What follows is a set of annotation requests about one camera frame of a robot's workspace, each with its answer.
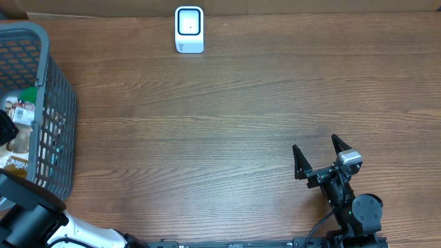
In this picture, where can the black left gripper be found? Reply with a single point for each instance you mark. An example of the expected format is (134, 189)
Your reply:
(6, 129)

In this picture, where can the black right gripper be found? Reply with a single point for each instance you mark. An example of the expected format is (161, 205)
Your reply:
(318, 176)

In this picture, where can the beige food pouch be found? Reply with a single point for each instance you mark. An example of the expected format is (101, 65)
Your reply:
(15, 154)

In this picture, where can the green lid jar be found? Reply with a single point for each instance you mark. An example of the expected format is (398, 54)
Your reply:
(29, 95)

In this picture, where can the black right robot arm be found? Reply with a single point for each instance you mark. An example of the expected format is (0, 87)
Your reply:
(353, 221)

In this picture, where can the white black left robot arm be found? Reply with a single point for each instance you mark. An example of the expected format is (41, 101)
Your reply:
(39, 219)

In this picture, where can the white barcode scanner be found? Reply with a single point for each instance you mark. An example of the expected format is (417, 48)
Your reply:
(189, 30)

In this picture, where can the grey plastic mesh basket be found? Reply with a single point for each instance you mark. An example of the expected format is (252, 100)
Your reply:
(26, 62)

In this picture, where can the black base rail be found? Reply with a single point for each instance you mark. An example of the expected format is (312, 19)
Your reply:
(241, 244)

